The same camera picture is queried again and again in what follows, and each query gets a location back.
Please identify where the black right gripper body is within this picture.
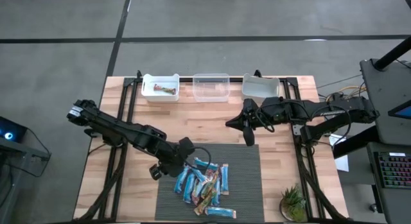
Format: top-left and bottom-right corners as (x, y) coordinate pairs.
(243, 98), (269, 147)

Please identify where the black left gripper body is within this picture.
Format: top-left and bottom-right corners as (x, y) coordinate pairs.
(149, 137), (196, 180)

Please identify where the light blue orange-ended bar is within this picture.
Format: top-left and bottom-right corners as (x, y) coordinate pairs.
(220, 164), (230, 196)
(204, 206), (238, 220)

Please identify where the red and blue granola bar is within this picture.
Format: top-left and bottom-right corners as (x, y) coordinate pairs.
(191, 178), (205, 206)

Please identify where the clear plastic storage bin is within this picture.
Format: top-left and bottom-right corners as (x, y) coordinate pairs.
(192, 73), (231, 103)

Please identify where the grey woven mat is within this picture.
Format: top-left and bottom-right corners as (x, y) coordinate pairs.
(154, 142), (265, 222)

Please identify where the white storage bin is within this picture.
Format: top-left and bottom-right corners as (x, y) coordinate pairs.
(141, 73), (180, 103)

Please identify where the potted succulent plant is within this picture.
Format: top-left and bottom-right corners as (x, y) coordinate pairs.
(278, 184), (308, 223)

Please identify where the white paper sheet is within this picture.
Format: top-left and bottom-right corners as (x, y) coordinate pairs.
(329, 134), (350, 173)

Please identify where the black support bar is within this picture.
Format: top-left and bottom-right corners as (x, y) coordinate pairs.
(332, 125), (380, 160)

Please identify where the dark grey equipment cart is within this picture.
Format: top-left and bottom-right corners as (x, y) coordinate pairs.
(0, 139), (52, 224)

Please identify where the dark grey operator desk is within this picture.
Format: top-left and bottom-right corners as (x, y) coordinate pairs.
(359, 58), (411, 146)

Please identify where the tablet with blue screen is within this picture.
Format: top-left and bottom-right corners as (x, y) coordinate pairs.
(387, 100), (411, 120)

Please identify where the backlit computer keyboard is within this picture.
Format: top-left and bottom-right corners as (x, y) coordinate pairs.
(378, 151), (411, 190)

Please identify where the black pole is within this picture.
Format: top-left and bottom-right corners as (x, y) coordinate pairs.
(374, 35), (411, 72)

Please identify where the dark grey keyboard desk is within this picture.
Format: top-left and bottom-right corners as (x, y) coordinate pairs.
(365, 142), (411, 224)

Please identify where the computer tower with blue light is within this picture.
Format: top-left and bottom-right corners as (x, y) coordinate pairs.
(0, 116), (28, 144)

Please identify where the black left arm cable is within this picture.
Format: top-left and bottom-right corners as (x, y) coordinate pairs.
(188, 146), (212, 170)

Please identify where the black aluminium frame rail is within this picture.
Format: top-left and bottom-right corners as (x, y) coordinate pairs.
(123, 69), (299, 84)

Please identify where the yellow cable bundle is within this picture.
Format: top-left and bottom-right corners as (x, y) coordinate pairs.
(326, 85), (367, 101)

